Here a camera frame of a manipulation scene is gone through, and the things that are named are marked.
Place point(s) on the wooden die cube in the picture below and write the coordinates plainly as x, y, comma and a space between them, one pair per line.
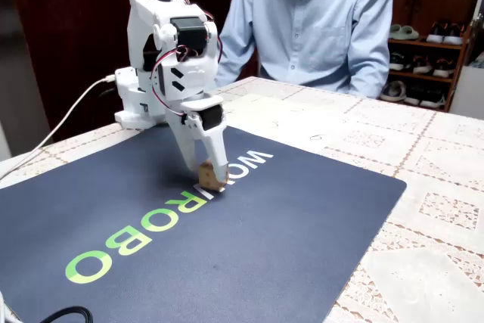
207, 177

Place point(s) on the black white sneaker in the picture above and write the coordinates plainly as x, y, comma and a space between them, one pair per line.
422, 66
443, 69
414, 96
399, 63
435, 33
433, 99
453, 35

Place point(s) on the white lace tablecloth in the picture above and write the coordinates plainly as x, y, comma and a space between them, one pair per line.
427, 171

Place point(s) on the green slipper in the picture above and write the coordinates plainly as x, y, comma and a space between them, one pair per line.
394, 31
410, 33

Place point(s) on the person in light blue shirt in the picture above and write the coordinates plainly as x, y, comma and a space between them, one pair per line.
306, 24

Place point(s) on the wooden shoe rack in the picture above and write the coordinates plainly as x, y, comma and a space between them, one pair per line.
459, 69

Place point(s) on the grey sandal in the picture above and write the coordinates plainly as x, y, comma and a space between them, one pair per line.
393, 92

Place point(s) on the white paper with numbers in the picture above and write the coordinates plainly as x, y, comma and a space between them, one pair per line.
272, 115

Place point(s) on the white box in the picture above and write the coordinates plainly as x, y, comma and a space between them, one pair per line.
469, 92

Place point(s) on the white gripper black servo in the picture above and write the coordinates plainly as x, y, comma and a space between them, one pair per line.
210, 116

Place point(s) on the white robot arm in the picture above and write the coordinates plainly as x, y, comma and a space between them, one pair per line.
147, 9

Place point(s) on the dark blue WOWROBO mat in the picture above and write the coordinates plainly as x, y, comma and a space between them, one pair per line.
227, 232

